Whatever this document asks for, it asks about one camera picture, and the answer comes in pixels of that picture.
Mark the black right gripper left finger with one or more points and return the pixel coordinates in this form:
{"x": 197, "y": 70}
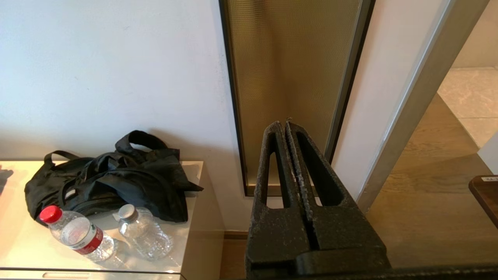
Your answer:
{"x": 276, "y": 237}

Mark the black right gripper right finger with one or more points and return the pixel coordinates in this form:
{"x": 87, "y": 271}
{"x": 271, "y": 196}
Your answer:
{"x": 342, "y": 233}

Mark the brown wooden baseboard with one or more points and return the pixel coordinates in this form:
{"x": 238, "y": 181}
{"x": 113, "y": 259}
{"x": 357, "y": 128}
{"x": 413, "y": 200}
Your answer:
{"x": 235, "y": 235}

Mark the beige glossy cabinet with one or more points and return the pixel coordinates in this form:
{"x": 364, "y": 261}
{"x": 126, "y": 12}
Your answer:
{"x": 194, "y": 241}

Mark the clear water bottle silver cap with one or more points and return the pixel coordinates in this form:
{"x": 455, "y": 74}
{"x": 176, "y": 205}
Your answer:
{"x": 144, "y": 231}

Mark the dark brown wooden table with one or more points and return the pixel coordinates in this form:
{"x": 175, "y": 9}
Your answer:
{"x": 488, "y": 198}

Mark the crumpled black fabric bag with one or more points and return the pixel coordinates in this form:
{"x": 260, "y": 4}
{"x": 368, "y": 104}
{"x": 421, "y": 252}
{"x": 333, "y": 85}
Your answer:
{"x": 128, "y": 179}

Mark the clear water bottle red cap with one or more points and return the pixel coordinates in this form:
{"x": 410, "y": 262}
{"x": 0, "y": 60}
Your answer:
{"x": 79, "y": 233}

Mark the grey metal door frame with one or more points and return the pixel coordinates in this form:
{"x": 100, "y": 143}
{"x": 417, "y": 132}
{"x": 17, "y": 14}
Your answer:
{"x": 420, "y": 97}

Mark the bronze glass panel black frame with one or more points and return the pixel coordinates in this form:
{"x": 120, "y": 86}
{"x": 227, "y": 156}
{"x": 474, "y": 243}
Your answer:
{"x": 288, "y": 77}

